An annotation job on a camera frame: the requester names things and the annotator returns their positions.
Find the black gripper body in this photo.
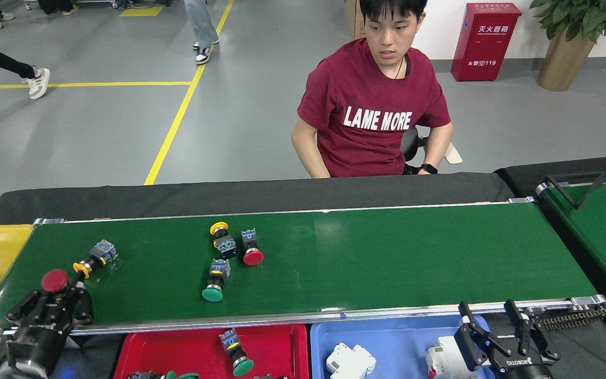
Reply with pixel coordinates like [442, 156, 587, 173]
[1, 321, 69, 375]
[492, 354, 556, 379]

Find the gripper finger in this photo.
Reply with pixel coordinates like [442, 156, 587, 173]
[6, 290, 48, 330]
[504, 299, 561, 365]
[64, 282, 94, 327]
[453, 301, 511, 372]

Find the white circuit breaker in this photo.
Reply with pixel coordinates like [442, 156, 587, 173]
[425, 335, 473, 379]
[326, 343, 377, 379]

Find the red mushroom button switch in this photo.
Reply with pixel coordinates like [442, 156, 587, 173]
[41, 269, 69, 294]
[240, 228, 265, 267]

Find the yellow plastic tray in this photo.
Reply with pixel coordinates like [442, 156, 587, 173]
[0, 225, 34, 351]

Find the blue plastic tray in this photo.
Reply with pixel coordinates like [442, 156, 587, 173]
[309, 314, 496, 379]

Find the red plastic tray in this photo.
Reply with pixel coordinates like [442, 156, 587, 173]
[114, 324, 309, 379]

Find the short green conveyor belt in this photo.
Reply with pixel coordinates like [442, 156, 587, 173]
[534, 177, 606, 298]

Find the long green conveyor belt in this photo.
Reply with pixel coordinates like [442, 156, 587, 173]
[0, 197, 606, 345]

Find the small black table cloth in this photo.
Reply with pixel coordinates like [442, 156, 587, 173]
[494, 156, 606, 345]

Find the large black table cloth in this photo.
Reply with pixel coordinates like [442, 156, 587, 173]
[0, 171, 606, 379]

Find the grey office chair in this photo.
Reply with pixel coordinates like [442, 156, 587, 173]
[401, 126, 463, 175]

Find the gold plant pot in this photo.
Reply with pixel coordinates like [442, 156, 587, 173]
[537, 26, 597, 92]

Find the red fire extinguisher box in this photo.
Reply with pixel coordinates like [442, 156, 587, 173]
[450, 3, 522, 82]

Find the green leafy plant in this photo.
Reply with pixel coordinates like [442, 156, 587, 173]
[529, 0, 606, 43]

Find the brown cardboard box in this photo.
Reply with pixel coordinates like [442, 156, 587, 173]
[346, 0, 364, 40]

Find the conveyor drive chain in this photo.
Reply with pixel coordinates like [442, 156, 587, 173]
[534, 308, 606, 331]

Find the black cable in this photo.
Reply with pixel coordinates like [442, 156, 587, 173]
[545, 158, 606, 210]

